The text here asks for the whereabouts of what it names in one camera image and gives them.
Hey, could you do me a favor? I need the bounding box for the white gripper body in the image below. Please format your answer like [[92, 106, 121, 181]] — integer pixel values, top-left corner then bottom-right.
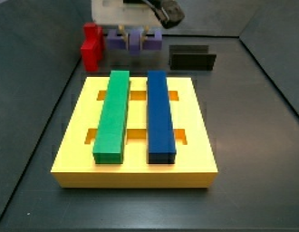
[[92, 0, 161, 26]]

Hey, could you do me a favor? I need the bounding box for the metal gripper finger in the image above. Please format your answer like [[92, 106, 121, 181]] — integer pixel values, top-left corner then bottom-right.
[[118, 24, 128, 42], [141, 25, 149, 42]]

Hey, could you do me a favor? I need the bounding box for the purple comb-shaped block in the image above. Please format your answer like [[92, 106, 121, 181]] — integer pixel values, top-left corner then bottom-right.
[[106, 29, 162, 55]]

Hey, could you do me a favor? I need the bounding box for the black angled fixture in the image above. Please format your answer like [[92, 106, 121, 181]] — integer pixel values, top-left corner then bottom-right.
[[169, 45, 216, 71]]

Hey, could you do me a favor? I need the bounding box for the yellow slotted board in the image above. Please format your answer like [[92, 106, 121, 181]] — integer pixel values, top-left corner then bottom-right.
[[50, 77, 217, 189]]

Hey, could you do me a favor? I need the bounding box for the red comb-shaped block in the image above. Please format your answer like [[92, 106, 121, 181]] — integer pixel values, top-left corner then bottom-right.
[[81, 23, 105, 72]]

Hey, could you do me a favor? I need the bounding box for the blue long block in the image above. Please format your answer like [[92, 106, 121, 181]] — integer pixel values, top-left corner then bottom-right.
[[148, 71, 176, 164]]

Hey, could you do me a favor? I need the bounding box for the green long block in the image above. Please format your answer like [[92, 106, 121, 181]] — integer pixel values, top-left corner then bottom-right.
[[93, 71, 129, 164]]

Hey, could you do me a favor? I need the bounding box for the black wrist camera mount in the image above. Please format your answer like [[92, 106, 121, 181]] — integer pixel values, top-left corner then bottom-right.
[[148, 0, 185, 29]]

